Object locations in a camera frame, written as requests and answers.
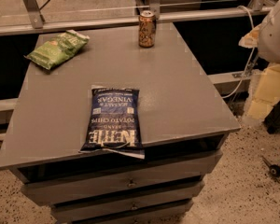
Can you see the grey drawer cabinet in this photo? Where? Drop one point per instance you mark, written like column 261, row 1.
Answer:
column 180, row 111

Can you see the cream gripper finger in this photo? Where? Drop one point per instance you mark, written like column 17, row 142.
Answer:
column 251, row 39

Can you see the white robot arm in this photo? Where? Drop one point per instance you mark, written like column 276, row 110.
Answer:
column 266, row 36

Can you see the grey drawer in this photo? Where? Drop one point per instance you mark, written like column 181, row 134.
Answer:
column 136, row 201
column 77, row 187
column 142, row 214

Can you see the green chip bag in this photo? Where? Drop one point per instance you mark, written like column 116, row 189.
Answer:
column 58, row 50

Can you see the grey metal railing frame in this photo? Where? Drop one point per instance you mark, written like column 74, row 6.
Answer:
column 44, row 16

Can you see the top grey drawer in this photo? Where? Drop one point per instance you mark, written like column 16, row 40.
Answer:
column 77, row 187

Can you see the bottom grey drawer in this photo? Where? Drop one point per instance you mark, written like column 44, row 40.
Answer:
column 142, row 214

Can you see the middle grey drawer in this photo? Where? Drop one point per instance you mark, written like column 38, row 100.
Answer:
column 136, row 201

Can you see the orange soda can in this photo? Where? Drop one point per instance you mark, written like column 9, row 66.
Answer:
column 147, row 29

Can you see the black caster wheel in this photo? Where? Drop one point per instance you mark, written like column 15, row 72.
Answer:
column 274, row 169

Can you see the blue Kettle chip bag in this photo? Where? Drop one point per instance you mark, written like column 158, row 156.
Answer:
column 114, row 123

